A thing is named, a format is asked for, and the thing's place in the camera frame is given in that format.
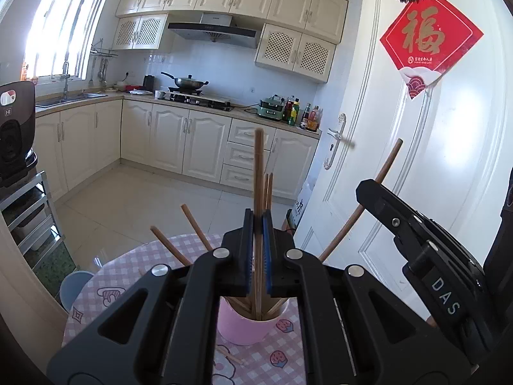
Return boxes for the lower kitchen cabinets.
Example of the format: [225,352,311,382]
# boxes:
[35,97,320,200]

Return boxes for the kitchen cabinets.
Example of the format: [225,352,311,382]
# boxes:
[35,97,320,200]
[112,0,348,82]

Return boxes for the upper kitchen cabinets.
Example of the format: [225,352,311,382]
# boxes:
[112,0,348,82]

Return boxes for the kitchen window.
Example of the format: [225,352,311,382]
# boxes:
[21,0,105,83]

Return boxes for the pink cylindrical utensil cup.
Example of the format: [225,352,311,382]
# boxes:
[217,297,290,346]

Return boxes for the pink checkered tablecloth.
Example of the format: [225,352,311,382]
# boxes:
[62,232,311,385]

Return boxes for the green bottle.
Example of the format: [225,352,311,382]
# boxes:
[289,98,300,126]

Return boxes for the green toaster appliance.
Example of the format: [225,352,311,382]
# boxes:
[257,95,284,121]

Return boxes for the white door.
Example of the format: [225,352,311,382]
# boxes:
[294,0,512,261]

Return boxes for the gas stove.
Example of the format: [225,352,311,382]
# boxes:
[164,91,233,111]

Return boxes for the light blue stool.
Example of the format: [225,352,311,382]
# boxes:
[59,270,94,313]

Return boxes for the black wok on stove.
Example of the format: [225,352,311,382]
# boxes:
[161,71,209,92]

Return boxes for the black kettle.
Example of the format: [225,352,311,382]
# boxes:
[143,75,155,92]

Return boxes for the metal storage rack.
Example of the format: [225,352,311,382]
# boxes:
[1,171,65,270]

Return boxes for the range hood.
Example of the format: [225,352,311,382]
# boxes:
[168,13,260,49]

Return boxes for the dark rice cooker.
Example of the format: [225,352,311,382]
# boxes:
[0,81,38,188]

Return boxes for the red fu door decoration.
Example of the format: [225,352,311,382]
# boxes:
[380,0,484,99]

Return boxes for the sink faucet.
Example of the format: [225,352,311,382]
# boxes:
[57,60,71,103]

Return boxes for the door handle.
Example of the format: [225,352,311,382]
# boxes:
[324,113,356,170]

